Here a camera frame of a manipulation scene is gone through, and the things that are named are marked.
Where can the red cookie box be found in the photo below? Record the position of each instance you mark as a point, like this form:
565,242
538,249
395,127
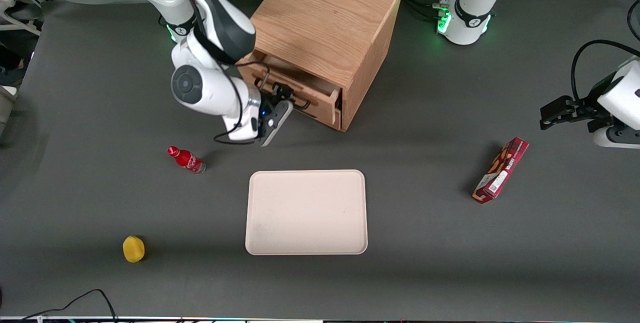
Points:
501,169

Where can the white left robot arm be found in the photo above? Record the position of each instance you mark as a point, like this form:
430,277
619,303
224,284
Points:
472,8

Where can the red cola bottle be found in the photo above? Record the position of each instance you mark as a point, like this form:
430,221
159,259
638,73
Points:
186,159

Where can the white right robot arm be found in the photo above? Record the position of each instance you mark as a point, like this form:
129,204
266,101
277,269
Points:
210,93

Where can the yellow lemon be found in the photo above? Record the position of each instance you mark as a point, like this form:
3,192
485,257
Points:
133,249

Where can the white metal frame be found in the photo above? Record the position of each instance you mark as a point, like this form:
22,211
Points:
15,10

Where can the wooden drawer with top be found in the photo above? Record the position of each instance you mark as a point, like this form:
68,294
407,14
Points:
305,95

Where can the beige plastic tray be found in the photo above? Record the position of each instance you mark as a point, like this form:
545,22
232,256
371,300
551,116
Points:
306,213

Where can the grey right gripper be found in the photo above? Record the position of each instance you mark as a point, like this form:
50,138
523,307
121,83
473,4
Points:
276,96

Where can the wooden drawer cabinet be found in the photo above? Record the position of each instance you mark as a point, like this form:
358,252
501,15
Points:
320,18

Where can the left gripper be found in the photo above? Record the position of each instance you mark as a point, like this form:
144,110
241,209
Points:
586,110

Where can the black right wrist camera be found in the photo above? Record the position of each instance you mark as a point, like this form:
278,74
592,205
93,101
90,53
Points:
261,119

